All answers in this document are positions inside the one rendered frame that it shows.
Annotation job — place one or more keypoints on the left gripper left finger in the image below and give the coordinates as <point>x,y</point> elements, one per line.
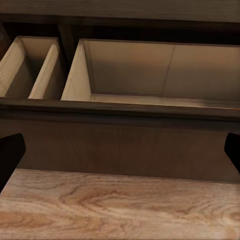
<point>12,149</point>

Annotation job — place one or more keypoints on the cabinet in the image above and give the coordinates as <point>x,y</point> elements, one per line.
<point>122,87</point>

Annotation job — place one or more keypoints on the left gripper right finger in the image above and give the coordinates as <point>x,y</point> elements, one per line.
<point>232,149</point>

